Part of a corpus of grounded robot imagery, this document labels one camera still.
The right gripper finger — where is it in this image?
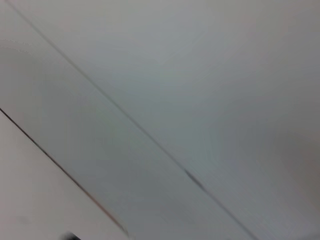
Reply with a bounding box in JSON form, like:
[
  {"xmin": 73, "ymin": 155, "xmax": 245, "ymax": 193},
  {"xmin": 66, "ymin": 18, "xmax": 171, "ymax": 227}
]
[{"xmin": 61, "ymin": 231, "xmax": 82, "ymax": 240}]

